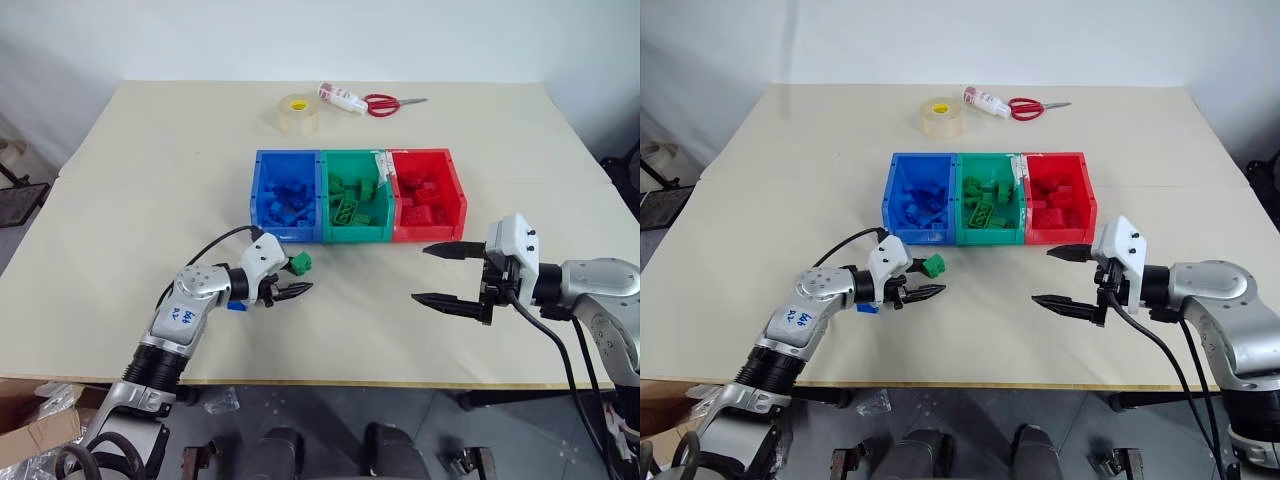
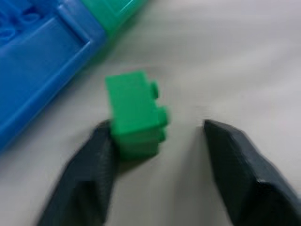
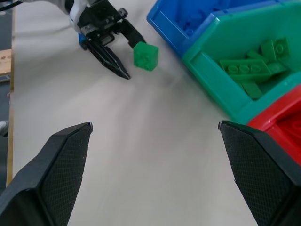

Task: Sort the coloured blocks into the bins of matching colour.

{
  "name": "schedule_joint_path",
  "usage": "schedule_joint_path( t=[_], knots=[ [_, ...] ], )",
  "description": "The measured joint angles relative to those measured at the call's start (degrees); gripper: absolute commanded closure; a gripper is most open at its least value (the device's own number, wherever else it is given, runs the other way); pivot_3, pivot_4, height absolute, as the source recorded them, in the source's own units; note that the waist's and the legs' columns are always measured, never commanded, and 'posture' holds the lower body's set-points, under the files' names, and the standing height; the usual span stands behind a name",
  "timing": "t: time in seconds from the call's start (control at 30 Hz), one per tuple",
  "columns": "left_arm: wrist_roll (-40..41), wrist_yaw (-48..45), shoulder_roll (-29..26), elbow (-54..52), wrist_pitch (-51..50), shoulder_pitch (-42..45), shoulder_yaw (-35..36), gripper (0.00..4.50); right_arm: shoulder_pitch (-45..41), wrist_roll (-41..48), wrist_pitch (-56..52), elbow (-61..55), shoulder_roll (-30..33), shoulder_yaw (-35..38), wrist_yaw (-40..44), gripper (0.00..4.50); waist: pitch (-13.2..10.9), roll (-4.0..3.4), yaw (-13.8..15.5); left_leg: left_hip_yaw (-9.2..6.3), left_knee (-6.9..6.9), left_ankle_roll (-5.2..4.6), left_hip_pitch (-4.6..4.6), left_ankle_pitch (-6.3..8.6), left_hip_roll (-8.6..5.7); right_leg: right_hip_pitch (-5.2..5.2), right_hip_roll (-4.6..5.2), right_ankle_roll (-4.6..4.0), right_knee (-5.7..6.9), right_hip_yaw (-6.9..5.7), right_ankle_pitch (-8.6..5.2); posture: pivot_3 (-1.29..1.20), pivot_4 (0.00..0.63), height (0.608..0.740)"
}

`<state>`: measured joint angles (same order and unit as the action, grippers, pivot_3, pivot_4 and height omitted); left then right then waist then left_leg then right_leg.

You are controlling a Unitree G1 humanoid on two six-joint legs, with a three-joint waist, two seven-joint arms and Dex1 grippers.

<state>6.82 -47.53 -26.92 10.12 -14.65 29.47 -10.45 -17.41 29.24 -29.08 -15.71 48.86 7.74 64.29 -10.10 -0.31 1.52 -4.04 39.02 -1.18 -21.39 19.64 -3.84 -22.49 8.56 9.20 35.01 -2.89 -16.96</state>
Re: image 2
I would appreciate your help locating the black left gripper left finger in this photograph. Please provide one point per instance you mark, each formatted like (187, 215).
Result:
(80, 186)

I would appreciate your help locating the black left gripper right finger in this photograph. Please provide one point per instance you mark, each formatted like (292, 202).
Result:
(247, 179)

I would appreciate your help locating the green toy building block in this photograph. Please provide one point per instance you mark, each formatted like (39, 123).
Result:
(136, 117)

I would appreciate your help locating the blue plastic bin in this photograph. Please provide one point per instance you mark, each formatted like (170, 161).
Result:
(42, 63)

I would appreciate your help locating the green plastic bin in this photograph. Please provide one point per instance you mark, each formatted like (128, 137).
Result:
(113, 14)

